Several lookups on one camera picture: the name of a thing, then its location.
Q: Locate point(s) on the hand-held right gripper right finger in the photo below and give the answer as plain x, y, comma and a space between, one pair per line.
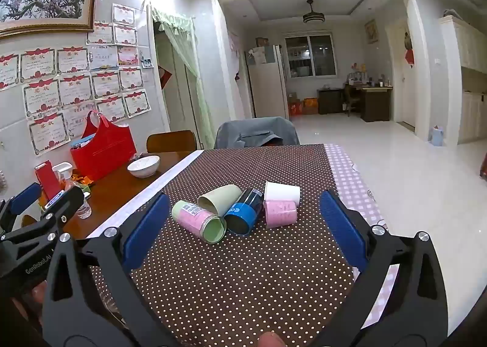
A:
342, 233

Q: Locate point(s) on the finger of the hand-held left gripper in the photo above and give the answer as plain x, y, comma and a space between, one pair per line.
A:
66, 198
23, 198

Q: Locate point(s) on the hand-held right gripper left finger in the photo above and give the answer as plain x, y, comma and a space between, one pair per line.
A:
148, 235

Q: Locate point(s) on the green cup with pink label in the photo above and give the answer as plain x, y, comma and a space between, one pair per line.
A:
190, 214

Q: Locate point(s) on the white cup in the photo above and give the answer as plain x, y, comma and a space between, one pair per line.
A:
282, 191

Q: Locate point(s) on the pale green cup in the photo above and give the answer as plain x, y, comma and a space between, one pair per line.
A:
220, 197

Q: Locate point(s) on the blue cup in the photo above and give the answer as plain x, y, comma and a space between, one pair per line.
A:
243, 211

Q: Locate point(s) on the person's right hand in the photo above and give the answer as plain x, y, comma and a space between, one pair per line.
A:
271, 341

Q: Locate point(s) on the red box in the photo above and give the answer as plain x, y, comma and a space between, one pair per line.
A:
47, 179

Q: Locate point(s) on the clear spray bottle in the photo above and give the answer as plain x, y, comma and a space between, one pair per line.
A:
62, 170

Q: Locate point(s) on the white cloth strip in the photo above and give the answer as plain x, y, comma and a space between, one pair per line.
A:
159, 184

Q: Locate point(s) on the pink checked tablecloth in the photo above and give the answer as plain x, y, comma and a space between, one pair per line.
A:
350, 176

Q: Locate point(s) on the red felt bag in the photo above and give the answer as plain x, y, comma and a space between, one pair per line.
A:
102, 153

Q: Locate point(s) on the white bowl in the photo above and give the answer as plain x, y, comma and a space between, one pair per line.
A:
143, 168

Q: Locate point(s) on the wooden chair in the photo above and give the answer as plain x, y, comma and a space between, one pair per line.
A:
171, 141

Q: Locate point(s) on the brown polka dot tablecloth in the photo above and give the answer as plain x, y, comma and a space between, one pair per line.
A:
236, 286

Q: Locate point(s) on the orange box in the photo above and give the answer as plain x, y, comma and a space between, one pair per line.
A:
310, 105

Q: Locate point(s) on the dark wooden desk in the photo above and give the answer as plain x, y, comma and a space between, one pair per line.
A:
374, 103

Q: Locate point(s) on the blue bag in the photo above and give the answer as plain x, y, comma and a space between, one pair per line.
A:
436, 137

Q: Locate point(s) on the cardboard box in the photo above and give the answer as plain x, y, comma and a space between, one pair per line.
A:
295, 107

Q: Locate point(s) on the grey jacket on chair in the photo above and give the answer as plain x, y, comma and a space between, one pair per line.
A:
255, 130

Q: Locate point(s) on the white refrigerator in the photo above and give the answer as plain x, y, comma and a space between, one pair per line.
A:
266, 88

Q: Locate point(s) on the window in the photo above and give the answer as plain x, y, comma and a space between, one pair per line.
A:
310, 54

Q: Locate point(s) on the red door decoration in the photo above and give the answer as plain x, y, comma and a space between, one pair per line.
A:
409, 50

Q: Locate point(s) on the green curtain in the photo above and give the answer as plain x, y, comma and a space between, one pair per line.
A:
182, 39

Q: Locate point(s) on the framed blossom painting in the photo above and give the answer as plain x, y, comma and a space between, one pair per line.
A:
45, 1

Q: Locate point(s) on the ceiling fan lamp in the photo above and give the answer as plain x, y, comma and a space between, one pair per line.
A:
313, 18

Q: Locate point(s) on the white cupboard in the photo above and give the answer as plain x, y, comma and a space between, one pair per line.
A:
470, 50

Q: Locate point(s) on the group of wall certificates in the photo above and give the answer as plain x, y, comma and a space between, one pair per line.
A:
76, 90

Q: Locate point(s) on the framed wall picture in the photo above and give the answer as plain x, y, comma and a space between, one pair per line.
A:
371, 31

